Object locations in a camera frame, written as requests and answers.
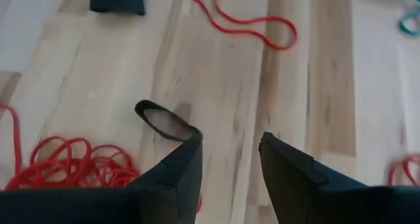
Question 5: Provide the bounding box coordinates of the wide black rubber band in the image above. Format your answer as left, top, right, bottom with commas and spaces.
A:
89, 0, 146, 16
133, 99, 203, 143

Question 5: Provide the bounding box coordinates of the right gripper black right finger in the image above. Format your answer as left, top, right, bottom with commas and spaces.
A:
258, 131, 420, 224

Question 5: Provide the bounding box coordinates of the single red rubber band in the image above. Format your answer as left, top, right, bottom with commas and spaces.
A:
178, 0, 299, 51

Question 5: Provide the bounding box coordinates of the teal rubber band pile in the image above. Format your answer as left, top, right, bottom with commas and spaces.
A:
392, 0, 420, 37

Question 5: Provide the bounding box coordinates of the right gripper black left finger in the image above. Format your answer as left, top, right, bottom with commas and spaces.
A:
0, 133, 204, 224

